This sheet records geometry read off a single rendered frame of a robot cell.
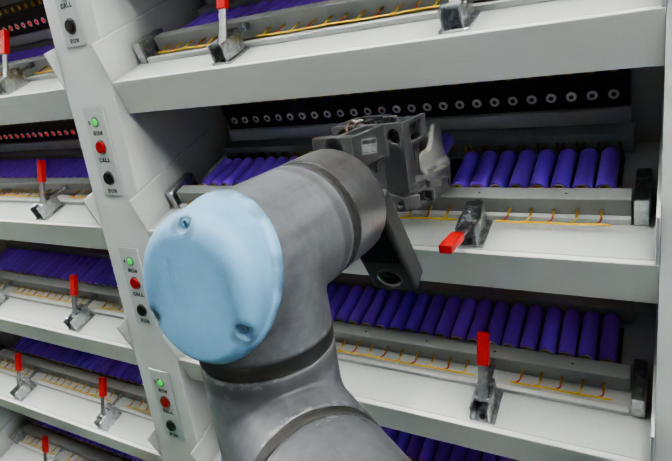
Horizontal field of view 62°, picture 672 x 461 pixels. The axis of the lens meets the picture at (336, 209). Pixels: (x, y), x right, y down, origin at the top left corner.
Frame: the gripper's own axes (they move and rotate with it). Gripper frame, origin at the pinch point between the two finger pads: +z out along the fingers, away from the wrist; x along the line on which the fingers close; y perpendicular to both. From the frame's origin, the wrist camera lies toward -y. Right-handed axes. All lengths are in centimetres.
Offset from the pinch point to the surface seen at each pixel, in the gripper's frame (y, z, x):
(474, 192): -2.0, -3.0, -5.8
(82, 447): -61, -1, 85
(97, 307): -24, -2, 64
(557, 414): -25.2, -5.0, -13.4
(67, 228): -7, -8, 56
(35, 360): -41, -1, 93
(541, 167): -0.7, 1.7, -11.4
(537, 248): -6.1, -7.1, -12.5
